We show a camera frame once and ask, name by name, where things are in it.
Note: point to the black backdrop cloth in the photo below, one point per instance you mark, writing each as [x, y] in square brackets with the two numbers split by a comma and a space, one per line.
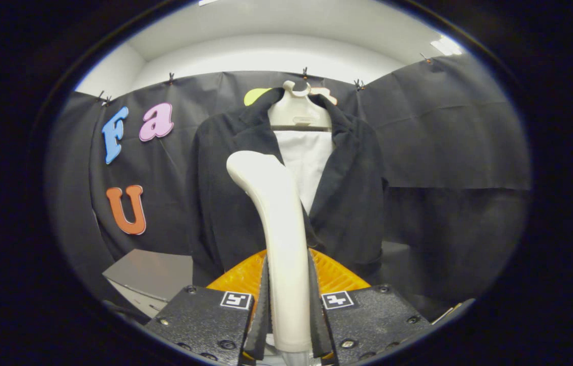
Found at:
[444, 152]

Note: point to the ceiling light panel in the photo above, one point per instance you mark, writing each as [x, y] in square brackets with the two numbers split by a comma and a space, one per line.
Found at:
[446, 46]

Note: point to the white garment steamer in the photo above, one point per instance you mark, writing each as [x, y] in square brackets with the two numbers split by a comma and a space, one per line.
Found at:
[281, 229]

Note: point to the black jacket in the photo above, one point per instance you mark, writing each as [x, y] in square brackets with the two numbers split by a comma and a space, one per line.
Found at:
[225, 203]

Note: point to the cardboard box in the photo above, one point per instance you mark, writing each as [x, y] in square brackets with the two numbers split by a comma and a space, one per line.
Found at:
[449, 312]

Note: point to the cream plastic hanger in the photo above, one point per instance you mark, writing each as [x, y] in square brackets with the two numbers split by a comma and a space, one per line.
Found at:
[299, 114]

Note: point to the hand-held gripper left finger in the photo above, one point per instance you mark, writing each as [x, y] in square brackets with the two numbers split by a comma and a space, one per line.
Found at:
[263, 315]

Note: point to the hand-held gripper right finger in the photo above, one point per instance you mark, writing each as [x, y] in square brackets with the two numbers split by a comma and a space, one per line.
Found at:
[317, 325]

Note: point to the grey cabinet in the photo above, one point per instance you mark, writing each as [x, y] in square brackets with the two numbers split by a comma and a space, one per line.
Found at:
[149, 274]

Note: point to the white cloth dress form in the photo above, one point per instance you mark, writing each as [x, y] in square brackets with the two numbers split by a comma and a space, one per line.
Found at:
[306, 162]

